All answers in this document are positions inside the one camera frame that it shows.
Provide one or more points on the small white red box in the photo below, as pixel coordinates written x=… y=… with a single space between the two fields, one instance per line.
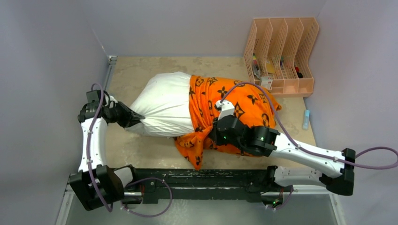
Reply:
x=266 y=82

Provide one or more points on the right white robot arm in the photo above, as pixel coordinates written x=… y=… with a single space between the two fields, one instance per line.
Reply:
x=325 y=168

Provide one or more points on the white pillow insert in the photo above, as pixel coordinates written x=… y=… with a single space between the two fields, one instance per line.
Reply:
x=164 y=104

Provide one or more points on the aluminium frame rail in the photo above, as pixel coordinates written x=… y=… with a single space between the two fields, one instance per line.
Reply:
x=199 y=112

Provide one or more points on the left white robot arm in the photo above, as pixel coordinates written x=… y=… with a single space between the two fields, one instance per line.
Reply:
x=96 y=184

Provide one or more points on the light blue small tube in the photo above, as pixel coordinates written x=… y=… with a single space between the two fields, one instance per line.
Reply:
x=306 y=122

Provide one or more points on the orange patterned pillowcase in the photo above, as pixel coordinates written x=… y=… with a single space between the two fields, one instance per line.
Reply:
x=253 y=106

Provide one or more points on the pink mesh file organizer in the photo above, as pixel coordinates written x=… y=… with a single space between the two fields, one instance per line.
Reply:
x=280 y=48

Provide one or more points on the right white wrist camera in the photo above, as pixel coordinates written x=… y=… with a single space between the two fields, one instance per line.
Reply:
x=226 y=108

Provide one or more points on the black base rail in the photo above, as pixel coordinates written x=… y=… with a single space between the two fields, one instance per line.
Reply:
x=251 y=185

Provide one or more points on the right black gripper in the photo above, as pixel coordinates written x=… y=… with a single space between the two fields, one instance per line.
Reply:
x=215 y=135

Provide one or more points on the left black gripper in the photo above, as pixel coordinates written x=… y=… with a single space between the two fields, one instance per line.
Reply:
x=129 y=117

